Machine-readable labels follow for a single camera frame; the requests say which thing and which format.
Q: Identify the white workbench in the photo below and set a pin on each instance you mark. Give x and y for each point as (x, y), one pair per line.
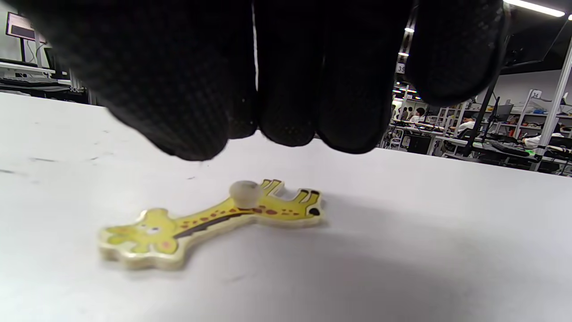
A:
(27, 70)

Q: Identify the person's right hand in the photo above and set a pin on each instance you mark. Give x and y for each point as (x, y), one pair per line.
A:
(223, 58)

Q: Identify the cluttered workbench row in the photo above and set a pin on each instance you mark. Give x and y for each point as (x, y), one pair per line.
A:
(500, 150)

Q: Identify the dark monitor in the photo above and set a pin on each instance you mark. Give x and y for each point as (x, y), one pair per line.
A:
(24, 29)

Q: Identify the white pillar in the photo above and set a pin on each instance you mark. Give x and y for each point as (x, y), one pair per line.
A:
(554, 112)

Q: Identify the black pole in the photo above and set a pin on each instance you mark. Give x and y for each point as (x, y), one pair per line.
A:
(480, 116)

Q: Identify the ceiling light strip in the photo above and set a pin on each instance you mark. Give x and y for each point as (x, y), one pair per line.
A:
(534, 8)

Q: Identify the yellow giraffe puzzle piece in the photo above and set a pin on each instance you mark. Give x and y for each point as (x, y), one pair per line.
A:
(214, 219)

